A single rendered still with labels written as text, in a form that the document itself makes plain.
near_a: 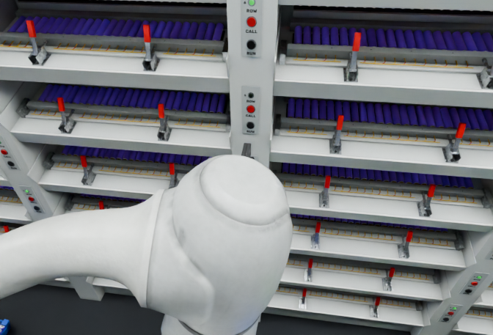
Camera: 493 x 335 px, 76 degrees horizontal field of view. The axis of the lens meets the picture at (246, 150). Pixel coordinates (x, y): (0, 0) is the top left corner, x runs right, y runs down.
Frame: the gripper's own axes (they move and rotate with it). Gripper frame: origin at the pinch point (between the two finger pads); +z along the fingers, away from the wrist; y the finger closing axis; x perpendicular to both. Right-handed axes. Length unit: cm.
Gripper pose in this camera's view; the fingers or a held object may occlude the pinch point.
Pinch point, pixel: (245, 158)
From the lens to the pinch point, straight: 64.1
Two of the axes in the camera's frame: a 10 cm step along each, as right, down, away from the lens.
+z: 1.3, -5.9, 8.0
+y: 9.9, 0.8, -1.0
